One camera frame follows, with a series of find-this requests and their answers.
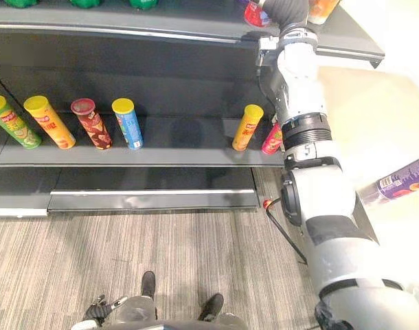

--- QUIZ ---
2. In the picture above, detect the dark shelf back panel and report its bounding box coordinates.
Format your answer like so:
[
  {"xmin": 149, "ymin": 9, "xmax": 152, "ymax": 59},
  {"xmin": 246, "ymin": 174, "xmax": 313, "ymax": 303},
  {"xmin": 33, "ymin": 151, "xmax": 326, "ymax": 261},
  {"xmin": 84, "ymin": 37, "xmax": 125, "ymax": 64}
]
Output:
[{"xmin": 0, "ymin": 30, "xmax": 278, "ymax": 120}]

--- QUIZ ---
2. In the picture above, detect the dark red chips can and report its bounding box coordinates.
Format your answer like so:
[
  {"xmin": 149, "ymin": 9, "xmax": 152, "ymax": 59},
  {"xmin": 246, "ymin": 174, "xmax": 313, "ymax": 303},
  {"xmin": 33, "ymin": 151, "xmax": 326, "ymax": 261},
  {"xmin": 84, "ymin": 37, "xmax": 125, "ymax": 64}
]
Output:
[{"xmin": 70, "ymin": 98, "xmax": 113, "ymax": 151}]

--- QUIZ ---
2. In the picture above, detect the purple chips can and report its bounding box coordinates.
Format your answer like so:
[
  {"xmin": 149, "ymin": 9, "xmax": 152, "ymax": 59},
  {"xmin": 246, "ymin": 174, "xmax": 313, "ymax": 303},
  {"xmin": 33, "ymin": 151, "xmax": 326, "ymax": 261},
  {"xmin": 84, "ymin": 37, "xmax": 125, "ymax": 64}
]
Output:
[{"xmin": 375, "ymin": 153, "xmax": 419, "ymax": 204}]

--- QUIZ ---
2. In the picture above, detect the robot dark foot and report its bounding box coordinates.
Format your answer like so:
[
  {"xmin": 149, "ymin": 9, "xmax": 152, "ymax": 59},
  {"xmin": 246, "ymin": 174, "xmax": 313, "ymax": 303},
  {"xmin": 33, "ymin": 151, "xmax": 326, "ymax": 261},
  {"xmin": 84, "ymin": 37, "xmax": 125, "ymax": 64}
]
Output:
[
  {"xmin": 140, "ymin": 270, "xmax": 158, "ymax": 307},
  {"xmin": 196, "ymin": 293, "xmax": 225, "ymax": 322}
]

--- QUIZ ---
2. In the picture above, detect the red round container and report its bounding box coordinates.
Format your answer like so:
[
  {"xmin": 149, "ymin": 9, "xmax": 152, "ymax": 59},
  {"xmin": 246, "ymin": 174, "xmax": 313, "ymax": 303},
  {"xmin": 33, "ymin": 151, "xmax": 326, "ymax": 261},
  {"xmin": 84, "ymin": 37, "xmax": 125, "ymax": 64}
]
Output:
[{"xmin": 243, "ymin": 0, "xmax": 273, "ymax": 28}]

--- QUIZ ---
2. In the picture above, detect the green package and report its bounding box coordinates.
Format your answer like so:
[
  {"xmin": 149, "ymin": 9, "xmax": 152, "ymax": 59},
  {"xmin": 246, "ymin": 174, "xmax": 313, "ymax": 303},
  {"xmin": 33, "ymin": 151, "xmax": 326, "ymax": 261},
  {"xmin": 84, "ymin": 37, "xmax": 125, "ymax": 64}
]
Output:
[
  {"xmin": 128, "ymin": 0, "xmax": 159, "ymax": 10},
  {"xmin": 2, "ymin": 0, "xmax": 39, "ymax": 8},
  {"xmin": 69, "ymin": 0, "xmax": 104, "ymax": 9}
]

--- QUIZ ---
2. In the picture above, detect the green chips can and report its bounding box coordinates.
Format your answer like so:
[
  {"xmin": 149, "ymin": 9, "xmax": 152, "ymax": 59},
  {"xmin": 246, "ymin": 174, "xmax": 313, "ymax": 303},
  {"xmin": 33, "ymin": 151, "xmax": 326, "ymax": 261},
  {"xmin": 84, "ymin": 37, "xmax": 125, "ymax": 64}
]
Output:
[{"xmin": 0, "ymin": 95, "xmax": 43, "ymax": 150}]

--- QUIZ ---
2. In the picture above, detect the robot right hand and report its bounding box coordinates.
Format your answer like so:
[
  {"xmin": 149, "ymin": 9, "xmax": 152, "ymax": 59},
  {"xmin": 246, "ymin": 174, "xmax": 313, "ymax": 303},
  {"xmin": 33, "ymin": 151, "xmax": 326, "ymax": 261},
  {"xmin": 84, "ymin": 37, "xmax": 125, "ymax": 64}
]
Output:
[{"xmin": 264, "ymin": 0, "xmax": 310, "ymax": 31}]

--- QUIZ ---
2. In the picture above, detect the dark grey shelf base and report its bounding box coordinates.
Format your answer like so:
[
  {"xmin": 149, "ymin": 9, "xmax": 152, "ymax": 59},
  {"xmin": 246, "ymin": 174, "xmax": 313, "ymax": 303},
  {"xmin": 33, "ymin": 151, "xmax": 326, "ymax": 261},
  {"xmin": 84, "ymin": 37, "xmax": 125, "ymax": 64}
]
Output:
[{"xmin": 0, "ymin": 166, "xmax": 260, "ymax": 218}]

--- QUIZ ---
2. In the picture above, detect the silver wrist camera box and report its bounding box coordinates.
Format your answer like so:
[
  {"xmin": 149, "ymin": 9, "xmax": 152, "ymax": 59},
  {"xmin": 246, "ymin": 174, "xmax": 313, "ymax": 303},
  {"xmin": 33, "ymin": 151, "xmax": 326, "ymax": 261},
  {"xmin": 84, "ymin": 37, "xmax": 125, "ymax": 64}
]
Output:
[{"xmin": 255, "ymin": 36, "xmax": 282, "ymax": 69}]

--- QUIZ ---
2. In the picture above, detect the yellow orange chips can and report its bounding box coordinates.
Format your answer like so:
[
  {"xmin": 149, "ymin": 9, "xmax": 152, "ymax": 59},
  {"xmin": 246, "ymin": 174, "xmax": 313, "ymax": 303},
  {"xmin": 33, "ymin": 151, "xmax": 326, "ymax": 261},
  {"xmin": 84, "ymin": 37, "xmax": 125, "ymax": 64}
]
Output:
[
  {"xmin": 231, "ymin": 104, "xmax": 265, "ymax": 153},
  {"xmin": 23, "ymin": 95, "xmax": 77, "ymax": 150}
]

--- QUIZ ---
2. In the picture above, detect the black cable with red end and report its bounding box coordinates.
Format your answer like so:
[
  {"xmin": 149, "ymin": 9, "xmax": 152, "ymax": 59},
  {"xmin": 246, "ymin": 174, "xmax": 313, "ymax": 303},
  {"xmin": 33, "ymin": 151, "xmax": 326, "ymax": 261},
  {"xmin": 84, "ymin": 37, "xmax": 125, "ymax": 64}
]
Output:
[{"xmin": 262, "ymin": 197, "xmax": 308, "ymax": 265}]

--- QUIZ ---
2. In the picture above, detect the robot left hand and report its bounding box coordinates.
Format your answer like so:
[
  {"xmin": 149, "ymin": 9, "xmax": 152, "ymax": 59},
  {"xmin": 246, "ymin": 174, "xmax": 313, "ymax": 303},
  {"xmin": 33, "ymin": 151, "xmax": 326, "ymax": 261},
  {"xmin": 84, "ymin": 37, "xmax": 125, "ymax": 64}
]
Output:
[{"xmin": 85, "ymin": 294, "xmax": 128, "ymax": 325}]

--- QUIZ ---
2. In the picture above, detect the pink red chips can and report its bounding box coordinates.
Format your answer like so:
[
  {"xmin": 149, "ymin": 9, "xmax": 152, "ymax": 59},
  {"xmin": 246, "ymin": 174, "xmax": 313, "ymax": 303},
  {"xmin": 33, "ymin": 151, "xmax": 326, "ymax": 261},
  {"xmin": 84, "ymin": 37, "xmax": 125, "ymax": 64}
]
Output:
[{"xmin": 261, "ymin": 122, "xmax": 284, "ymax": 156}]

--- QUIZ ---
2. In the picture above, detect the robot dark right foot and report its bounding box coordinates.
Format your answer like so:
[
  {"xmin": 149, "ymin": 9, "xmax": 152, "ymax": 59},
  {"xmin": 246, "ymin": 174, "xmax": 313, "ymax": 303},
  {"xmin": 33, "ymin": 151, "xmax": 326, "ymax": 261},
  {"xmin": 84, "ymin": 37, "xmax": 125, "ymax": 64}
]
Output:
[{"xmin": 196, "ymin": 293, "xmax": 225, "ymax": 322}]

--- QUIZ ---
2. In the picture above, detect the blue chips can yellow lid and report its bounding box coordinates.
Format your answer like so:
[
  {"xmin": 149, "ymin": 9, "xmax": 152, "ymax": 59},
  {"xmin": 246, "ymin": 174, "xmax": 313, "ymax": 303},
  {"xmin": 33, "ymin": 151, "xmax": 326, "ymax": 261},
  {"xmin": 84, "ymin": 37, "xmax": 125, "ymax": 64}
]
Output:
[{"xmin": 111, "ymin": 98, "xmax": 144, "ymax": 151}]

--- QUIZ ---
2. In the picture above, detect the robot dark left foot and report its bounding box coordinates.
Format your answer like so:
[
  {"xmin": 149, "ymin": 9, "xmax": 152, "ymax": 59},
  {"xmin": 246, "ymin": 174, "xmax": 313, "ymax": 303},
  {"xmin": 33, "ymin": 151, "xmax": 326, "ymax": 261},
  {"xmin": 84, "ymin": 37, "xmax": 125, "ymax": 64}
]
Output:
[{"xmin": 140, "ymin": 270, "xmax": 158, "ymax": 307}]

